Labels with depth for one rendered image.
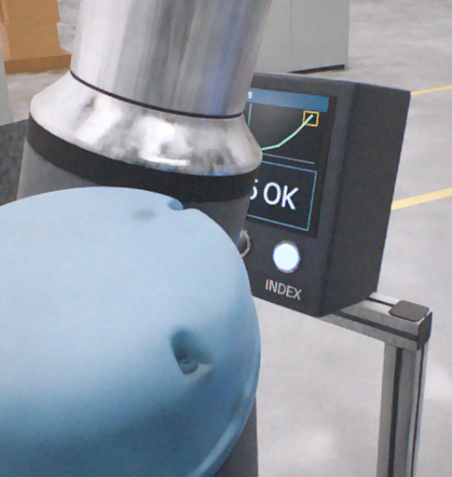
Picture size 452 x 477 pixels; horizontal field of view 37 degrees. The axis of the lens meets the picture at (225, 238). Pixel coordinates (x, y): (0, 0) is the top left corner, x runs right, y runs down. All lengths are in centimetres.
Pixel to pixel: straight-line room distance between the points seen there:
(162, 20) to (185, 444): 17
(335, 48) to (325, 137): 672
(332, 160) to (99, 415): 38
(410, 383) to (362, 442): 145
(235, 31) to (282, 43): 660
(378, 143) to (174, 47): 31
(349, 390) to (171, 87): 200
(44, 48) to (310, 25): 310
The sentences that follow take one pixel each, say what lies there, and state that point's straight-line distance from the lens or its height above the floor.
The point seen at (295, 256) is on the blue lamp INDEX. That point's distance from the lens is 54.
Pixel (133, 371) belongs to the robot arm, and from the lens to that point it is 18.
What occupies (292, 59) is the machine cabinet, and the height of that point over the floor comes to 17.
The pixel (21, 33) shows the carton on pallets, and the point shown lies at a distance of 821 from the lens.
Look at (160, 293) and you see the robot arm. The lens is 20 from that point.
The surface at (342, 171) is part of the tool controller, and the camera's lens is 52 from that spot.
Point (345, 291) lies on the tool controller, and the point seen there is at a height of 108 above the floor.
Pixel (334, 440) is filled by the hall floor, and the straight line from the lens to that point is 207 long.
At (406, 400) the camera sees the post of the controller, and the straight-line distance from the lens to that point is 63.
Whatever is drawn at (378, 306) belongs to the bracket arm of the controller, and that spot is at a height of 105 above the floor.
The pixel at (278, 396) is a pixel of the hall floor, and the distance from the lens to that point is 221.
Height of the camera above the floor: 136
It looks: 25 degrees down
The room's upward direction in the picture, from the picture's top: 3 degrees counter-clockwise
